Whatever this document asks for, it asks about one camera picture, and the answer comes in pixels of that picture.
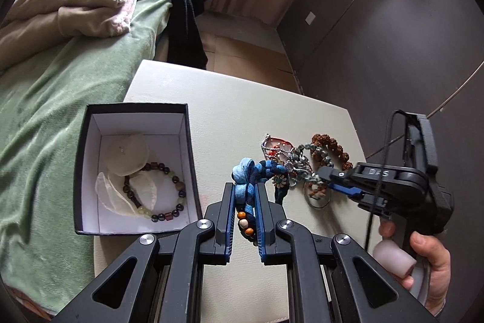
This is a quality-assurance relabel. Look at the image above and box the red bead necklace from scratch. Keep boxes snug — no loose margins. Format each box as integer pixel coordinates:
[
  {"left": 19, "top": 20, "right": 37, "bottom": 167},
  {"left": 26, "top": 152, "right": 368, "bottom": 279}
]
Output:
[{"left": 261, "top": 134, "right": 295, "bottom": 165}]

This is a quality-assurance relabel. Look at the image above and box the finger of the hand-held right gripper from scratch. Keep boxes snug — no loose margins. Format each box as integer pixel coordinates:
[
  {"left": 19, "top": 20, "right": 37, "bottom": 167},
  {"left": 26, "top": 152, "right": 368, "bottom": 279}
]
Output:
[
  {"left": 328, "top": 182, "right": 390, "bottom": 218},
  {"left": 317, "top": 163, "right": 399, "bottom": 191}
]

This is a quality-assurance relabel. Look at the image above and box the flattened cardboard sheet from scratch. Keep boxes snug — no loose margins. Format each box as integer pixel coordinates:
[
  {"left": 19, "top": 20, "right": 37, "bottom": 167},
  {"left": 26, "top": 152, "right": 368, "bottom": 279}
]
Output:
[{"left": 200, "top": 31, "right": 300, "bottom": 94}]

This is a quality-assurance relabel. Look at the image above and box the person's right hand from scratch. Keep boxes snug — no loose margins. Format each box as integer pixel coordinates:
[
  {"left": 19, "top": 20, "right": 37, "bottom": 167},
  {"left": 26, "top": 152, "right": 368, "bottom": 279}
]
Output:
[{"left": 372, "top": 221, "right": 452, "bottom": 317}]

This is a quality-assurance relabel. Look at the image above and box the white organza pouch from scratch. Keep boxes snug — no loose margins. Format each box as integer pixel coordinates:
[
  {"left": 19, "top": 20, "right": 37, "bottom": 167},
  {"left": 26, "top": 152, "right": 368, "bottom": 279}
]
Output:
[
  {"left": 95, "top": 171, "right": 160, "bottom": 216},
  {"left": 101, "top": 133, "right": 149, "bottom": 177}
]

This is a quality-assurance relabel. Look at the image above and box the brown seed bracelet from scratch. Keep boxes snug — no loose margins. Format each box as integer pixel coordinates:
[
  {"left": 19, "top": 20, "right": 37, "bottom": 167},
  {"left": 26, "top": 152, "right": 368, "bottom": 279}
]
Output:
[{"left": 311, "top": 133, "right": 355, "bottom": 173}]

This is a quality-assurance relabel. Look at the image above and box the black box with white inside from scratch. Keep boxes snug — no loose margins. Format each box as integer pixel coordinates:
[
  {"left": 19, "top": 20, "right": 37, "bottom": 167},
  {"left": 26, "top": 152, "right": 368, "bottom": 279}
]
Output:
[{"left": 74, "top": 103, "right": 203, "bottom": 236}]

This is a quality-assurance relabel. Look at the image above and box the pink fleece garment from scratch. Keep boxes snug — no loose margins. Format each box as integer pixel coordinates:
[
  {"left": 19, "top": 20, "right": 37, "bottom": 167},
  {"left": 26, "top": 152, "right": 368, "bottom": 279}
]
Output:
[{"left": 0, "top": 0, "right": 141, "bottom": 71}]

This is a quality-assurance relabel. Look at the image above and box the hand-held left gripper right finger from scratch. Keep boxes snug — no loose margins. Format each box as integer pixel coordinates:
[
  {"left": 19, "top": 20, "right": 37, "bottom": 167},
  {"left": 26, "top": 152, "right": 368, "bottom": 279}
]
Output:
[{"left": 255, "top": 183, "right": 439, "bottom": 323}]

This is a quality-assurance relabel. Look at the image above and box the grey green bead bracelet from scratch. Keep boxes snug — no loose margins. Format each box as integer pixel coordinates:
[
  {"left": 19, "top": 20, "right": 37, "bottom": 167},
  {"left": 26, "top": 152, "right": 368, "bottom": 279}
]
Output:
[{"left": 299, "top": 142, "right": 336, "bottom": 188}]

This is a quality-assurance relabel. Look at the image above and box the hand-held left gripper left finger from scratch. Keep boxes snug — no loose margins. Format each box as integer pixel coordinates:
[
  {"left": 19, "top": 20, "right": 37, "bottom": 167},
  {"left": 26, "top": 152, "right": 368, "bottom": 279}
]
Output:
[{"left": 51, "top": 183, "right": 235, "bottom": 323}]

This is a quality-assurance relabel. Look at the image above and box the green blanket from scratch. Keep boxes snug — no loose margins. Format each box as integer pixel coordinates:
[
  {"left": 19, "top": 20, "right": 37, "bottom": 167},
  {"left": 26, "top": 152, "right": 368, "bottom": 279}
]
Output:
[{"left": 0, "top": 0, "right": 175, "bottom": 313}]

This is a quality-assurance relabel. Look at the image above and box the dark beaded bracelet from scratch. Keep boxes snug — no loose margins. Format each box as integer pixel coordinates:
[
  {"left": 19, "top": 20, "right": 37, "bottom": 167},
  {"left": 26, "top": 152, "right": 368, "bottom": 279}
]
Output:
[{"left": 123, "top": 162, "right": 188, "bottom": 222}]

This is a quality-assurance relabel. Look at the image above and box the blue braided bracelet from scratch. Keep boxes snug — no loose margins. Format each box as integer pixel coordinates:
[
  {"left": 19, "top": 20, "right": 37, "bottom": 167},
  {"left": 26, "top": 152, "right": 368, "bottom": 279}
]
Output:
[{"left": 232, "top": 157, "right": 291, "bottom": 246}]

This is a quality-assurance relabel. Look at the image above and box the metal hoop ring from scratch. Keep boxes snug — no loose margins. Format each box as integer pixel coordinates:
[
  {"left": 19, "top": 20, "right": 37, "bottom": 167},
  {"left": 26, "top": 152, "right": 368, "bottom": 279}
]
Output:
[{"left": 304, "top": 182, "right": 332, "bottom": 210}]

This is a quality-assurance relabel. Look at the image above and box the silver chain necklace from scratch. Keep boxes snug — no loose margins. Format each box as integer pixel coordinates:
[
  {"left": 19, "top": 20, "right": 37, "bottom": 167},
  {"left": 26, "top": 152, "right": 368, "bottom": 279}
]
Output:
[{"left": 283, "top": 146, "right": 315, "bottom": 188}]

